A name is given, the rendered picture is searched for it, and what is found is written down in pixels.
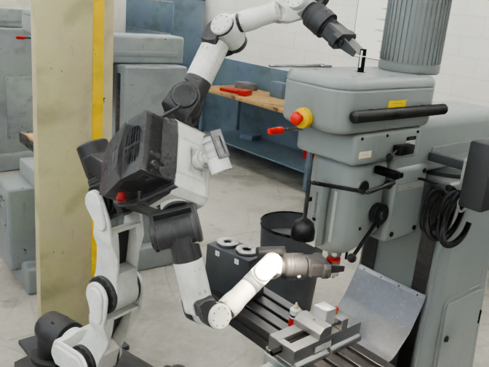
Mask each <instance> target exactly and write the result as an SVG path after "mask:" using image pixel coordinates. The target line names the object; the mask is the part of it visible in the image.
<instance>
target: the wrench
mask: <svg viewBox="0 0 489 367"><path fill-rule="evenodd" d="M269 67H272V68H287V67H322V68H332V66H331V65H325V64H323V63H317V64H269Z"/></svg>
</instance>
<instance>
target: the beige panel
mask: <svg viewBox="0 0 489 367"><path fill-rule="evenodd" d="M113 56H114V0H31V58H32V92H33V157H34V191H35V224H36V290H37V320H38V319H39V318H40V317H41V316H42V315H43V314H45V313H47V312H50V311H56V312H59V313H61V314H63V315H66V316H67V317H69V318H71V319H72V320H75V321H76V322H78V323H80V324H82V325H83V327H84V326H86V325H88V324H90V322H89V314H90V309H89V304H88V300H87V295H86V290H87V286H88V285H89V282H90V280H91V279H92V278H93V277H94V276H95V270H96V263H97V243H96V242H95V238H94V236H93V228H94V221H93V220H92V217H91V215H90V213H89V211H88V209H87V207H86V205H85V197H86V195H87V193H88V192H89V190H88V189H89V185H88V183H87V182H88V180H87V177H86V175H85V172H84V169H83V167H82V163H81V160H80V159H79V155H78V152H77V150H76V149H77V147H78V146H80V145H82V144H83V143H86V142H89V141H93V140H96V139H99V138H106V139H108V142H109V141H110V140H111V136H112V95H113ZM18 344H19V345H20V346H21V348H22V349H23V351H24V352H25V353H26V355H30V351H31V350H32V349H34V348H36V347H37V338H36V335H34V336H30V337H27V338H24V339H20V340H18Z"/></svg>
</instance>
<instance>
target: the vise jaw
mask: <svg viewBox="0 0 489 367"><path fill-rule="evenodd" d="M293 324H294V325H296V326H297V327H299V328H300V329H302V330H303V331H305V332H306V333H308V334H310V335H311V336H313V337H314V338H316V339H318V340H321V339H324V338H326V337H328V336H329V335H330V334H331V331H332V325H331V324H329V323H327V322H325V321H324V320H322V319H320V318H319V317H317V316H316V315H313V314H312V313H310V312H309V311H307V310H305V311H302V312H299V313H298V314H297V315H296V316H295V318H294V322H293Z"/></svg>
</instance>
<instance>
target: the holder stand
mask: <svg viewBox="0 0 489 367"><path fill-rule="evenodd" d="M262 258H263V257H257V256H256V247H255V246H252V245H245V244H243V243H241V242H239V241H238V240H236V239H234V238H232V237H221V238H219V239H217V240H216V241H214V242H210V243H208V244H207V255H206V265H205V269H206V273H207V279H208V282H209V285H210V288H211V289H213V290H215V291H217V292H219V293H222V294H224V295H225V294H226V293H228V292H229V291H230V290H231V289H232V288H233V287H234V286H235V285H236V284H237V283H238V282H239V281H240V280H241V279H242V278H243V277H244V276H245V275H246V274H247V273H248V272H249V271H250V270H251V269H252V268H253V267H254V266H255V265H256V264H257V263H258V262H259V261H260V260H261V259H262ZM263 289H264V286H263V287H262V288H261V289H260V290H259V292H257V293H256V294H255V295H254V296H253V297H252V298H251V300H249V301H248V303H249V302H251V301H253V300H254V299H256V298H258V297H260V296H262V295H263Z"/></svg>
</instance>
